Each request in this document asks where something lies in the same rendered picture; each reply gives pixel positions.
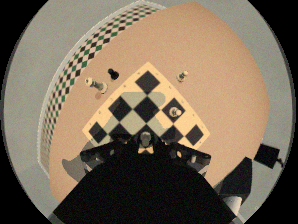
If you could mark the chessboard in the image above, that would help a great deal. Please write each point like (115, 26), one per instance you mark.
(142, 104)

